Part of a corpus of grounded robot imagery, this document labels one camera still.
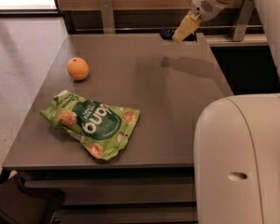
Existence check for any metal rail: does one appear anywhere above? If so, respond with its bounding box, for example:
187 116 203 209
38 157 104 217
75 25 264 34

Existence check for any metal wall bracket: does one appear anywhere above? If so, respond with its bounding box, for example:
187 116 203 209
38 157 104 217
99 0 116 34
231 0 255 42

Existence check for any orange fruit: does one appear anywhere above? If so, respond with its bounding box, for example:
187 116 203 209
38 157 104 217
66 57 90 81

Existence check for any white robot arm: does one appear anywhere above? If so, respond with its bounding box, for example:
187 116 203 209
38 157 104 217
174 0 280 224

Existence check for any black chair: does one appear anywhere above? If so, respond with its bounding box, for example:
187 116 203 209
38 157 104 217
0 174 65 224

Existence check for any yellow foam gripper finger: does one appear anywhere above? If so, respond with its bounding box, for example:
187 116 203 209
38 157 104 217
173 11 201 42

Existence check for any right metal wall bracket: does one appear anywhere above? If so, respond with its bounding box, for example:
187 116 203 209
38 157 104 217
231 0 255 42

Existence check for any green rice chip bag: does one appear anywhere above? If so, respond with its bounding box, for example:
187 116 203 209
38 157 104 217
40 91 140 161

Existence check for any left metal wall bracket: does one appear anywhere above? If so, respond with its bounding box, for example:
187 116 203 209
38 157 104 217
99 0 116 34

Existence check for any grey drawer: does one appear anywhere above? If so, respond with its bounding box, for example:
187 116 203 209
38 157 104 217
25 178 196 205
56 206 198 224

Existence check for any blue rxbar blueberry bar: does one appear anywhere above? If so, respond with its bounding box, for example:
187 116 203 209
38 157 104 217
160 26 197 41

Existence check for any grey upper drawer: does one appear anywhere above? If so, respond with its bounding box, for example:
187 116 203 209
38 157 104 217
25 178 196 205

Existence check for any grey lower drawer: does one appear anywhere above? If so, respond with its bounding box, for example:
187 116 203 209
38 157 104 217
56 206 198 224

